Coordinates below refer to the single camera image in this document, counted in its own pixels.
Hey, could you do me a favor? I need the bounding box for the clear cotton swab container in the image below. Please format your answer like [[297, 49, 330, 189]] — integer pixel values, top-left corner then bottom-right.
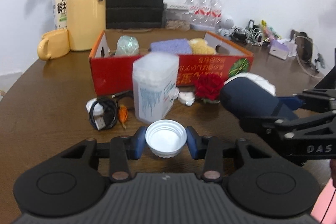
[[132, 52, 179, 124]]

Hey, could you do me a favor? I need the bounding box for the milk carton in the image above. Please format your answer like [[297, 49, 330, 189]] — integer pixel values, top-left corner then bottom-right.
[[52, 0, 67, 30]]

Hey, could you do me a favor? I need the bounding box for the water bottle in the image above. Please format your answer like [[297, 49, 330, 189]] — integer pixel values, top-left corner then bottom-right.
[[198, 0, 211, 25], [210, 0, 222, 28], [185, 0, 199, 24]]

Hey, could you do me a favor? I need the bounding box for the navy blue cloth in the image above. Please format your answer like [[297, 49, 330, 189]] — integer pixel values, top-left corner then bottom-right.
[[220, 77, 283, 119]]

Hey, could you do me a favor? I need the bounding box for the iridescent green ball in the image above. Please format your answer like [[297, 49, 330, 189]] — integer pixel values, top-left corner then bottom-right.
[[115, 35, 139, 56]]

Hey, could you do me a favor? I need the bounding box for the purple folded towel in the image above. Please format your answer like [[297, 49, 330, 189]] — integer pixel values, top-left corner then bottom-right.
[[149, 39, 193, 55]]

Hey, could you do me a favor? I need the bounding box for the small orange flower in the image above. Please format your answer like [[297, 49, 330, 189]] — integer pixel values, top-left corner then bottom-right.
[[118, 105, 128, 129]]

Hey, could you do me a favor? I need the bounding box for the white robot figurine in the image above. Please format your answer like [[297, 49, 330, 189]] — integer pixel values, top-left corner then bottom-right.
[[219, 15, 235, 36]]

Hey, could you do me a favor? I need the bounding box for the tangled cables pile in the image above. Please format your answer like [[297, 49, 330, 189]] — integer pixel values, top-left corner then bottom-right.
[[231, 19, 281, 47]]

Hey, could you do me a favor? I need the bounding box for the water bottle middle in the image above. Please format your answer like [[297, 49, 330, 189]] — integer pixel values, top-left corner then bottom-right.
[[198, 0, 211, 25]]

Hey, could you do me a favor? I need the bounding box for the black usb cable coil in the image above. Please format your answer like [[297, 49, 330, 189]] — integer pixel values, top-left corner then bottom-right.
[[88, 90, 134, 131]]

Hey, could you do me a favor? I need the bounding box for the water bottle right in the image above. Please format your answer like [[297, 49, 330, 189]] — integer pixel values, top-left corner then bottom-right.
[[210, 0, 222, 28]]

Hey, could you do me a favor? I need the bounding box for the white plastic lid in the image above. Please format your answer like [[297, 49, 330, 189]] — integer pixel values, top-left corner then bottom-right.
[[145, 119, 187, 158]]

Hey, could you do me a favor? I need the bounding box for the water bottle left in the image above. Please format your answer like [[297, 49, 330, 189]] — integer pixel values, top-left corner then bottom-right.
[[185, 0, 199, 24]]

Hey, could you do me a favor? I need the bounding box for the clear food storage container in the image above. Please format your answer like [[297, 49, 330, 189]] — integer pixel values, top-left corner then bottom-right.
[[163, 2, 191, 31]]

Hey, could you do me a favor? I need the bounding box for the purple tissue pack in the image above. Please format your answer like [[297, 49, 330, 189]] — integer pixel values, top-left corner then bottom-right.
[[269, 39, 297, 60]]

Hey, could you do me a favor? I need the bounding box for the brown leather item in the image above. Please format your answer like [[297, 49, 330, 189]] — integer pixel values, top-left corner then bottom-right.
[[290, 30, 326, 79]]

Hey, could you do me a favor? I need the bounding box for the white charger plug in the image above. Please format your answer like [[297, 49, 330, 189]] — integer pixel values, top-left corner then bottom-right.
[[86, 98, 104, 117]]

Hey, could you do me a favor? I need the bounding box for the red cardboard box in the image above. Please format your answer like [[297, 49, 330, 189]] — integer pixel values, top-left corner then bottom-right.
[[89, 28, 254, 96]]

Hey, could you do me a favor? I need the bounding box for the yellow thermos jug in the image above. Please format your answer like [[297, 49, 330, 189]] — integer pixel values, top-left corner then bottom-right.
[[67, 0, 106, 51]]

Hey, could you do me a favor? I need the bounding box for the yellow ceramic mug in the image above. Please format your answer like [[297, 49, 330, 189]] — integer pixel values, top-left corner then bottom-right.
[[37, 28, 70, 61]]

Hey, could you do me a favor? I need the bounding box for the yellow fluffy towel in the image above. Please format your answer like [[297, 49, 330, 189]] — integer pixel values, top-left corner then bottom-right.
[[189, 38, 217, 55]]

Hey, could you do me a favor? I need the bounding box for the white small clip object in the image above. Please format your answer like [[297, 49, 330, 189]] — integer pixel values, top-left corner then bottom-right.
[[178, 92, 195, 106]]

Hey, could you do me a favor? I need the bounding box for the red artificial rose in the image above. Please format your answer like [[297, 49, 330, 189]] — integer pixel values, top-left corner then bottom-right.
[[193, 73, 224, 103]]

